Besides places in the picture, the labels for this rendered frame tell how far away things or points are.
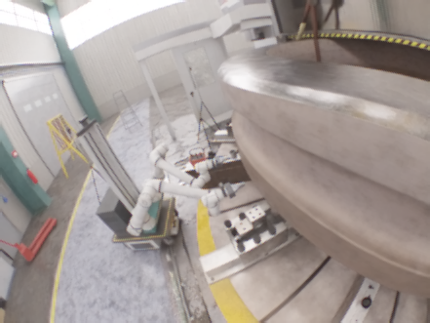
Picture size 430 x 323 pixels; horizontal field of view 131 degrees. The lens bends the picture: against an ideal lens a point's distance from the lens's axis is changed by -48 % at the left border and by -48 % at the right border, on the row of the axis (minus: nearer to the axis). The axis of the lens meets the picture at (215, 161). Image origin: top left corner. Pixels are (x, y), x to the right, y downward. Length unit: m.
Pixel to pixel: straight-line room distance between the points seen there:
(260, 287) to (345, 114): 1.48
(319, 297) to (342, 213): 0.88
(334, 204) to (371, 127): 0.56
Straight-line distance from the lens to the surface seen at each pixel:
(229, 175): 2.42
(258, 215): 1.45
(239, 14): 4.00
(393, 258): 1.07
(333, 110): 0.66
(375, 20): 3.95
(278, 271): 1.78
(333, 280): 1.80
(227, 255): 1.75
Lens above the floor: 1.99
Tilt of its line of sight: 33 degrees down
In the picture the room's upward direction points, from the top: 20 degrees counter-clockwise
